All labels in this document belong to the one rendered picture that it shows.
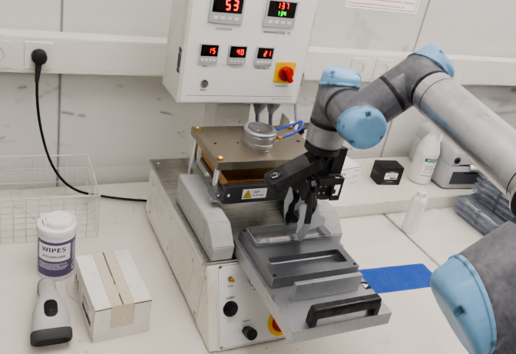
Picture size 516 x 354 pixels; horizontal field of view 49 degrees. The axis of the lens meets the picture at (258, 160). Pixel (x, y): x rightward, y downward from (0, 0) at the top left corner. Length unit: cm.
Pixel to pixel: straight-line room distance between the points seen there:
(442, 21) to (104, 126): 123
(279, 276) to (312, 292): 7
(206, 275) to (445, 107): 60
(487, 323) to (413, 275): 96
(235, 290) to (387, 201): 82
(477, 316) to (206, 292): 66
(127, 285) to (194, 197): 24
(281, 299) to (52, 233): 54
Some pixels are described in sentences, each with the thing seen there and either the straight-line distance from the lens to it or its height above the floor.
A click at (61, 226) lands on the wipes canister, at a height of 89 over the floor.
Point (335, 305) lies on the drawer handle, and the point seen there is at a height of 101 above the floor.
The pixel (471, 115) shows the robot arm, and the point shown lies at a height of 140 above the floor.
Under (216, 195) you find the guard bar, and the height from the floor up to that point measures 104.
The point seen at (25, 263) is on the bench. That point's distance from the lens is 147.
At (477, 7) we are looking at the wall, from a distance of 225.
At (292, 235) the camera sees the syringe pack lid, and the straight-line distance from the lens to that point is 120.
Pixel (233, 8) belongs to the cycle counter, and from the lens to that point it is 131.
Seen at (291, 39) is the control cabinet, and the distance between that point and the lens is 141.
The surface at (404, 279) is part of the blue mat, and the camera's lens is 164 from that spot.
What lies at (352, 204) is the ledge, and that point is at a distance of 182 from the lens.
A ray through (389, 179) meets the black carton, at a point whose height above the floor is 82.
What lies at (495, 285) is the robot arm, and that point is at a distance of 72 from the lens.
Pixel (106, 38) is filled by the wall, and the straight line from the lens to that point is 159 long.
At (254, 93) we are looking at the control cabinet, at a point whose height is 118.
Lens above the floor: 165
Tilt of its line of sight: 26 degrees down
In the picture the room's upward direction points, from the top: 12 degrees clockwise
